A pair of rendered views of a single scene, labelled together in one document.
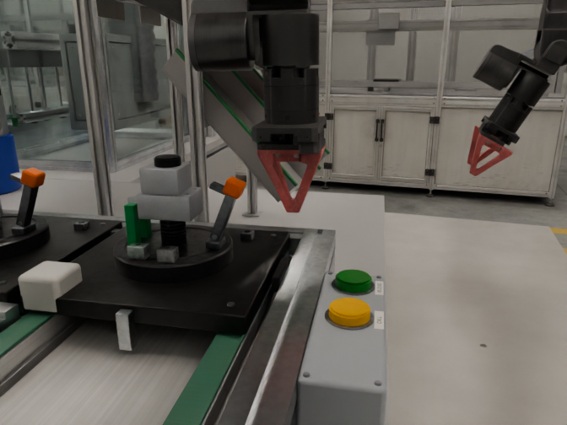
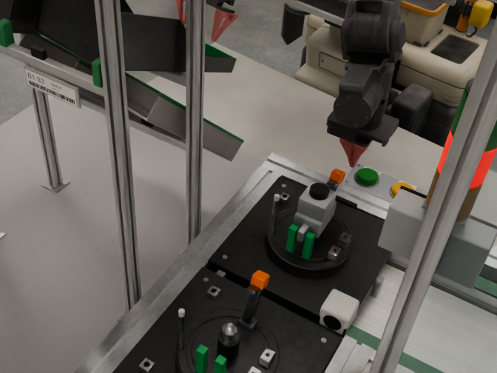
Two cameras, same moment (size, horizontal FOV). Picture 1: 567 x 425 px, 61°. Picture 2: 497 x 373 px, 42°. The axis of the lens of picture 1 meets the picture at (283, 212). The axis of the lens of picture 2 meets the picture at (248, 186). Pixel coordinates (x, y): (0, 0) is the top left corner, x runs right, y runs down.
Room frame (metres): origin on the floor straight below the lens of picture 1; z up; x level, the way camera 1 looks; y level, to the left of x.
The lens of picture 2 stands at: (0.45, 0.86, 1.75)
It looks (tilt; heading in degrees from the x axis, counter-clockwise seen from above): 43 degrees down; 286
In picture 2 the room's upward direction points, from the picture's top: 5 degrees clockwise
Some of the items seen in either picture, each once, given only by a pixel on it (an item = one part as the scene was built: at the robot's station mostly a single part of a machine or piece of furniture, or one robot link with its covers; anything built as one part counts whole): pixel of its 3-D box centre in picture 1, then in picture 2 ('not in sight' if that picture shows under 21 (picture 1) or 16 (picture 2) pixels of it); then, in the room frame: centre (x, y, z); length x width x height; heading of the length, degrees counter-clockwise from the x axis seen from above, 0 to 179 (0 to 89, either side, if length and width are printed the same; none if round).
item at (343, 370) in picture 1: (348, 343); (398, 205); (0.42, -0.06, 0.93); 0.21 x 0.07 x 0.06; 169
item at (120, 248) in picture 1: (175, 250); (309, 240); (0.54, 0.13, 0.98); 0.14 x 0.14 x 0.02
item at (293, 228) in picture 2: (143, 217); (292, 238); (0.57, 0.17, 1.01); 0.01 x 0.01 x 0.05; 79
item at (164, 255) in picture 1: (167, 254); (344, 240); (0.49, 0.13, 1.00); 0.02 x 0.01 x 0.02; 79
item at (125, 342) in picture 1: (126, 330); (377, 286); (0.42, 0.15, 0.95); 0.01 x 0.01 x 0.04; 79
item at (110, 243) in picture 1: (175, 265); (308, 247); (0.54, 0.13, 0.96); 0.24 x 0.24 x 0.02; 79
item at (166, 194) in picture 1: (161, 185); (313, 209); (0.54, 0.14, 1.06); 0.08 x 0.04 x 0.07; 80
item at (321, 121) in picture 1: (291, 103); (365, 109); (0.51, -0.01, 1.16); 0.10 x 0.07 x 0.07; 170
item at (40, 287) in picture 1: (51, 286); (338, 311); (0.47, 0.25, 0.97); 0.05 x 0.05 x 0.04; 79
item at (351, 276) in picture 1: (353, 284); (367, 177); (0.49, -0.08, 0.96); 0.04 x 0.04 x 0.02
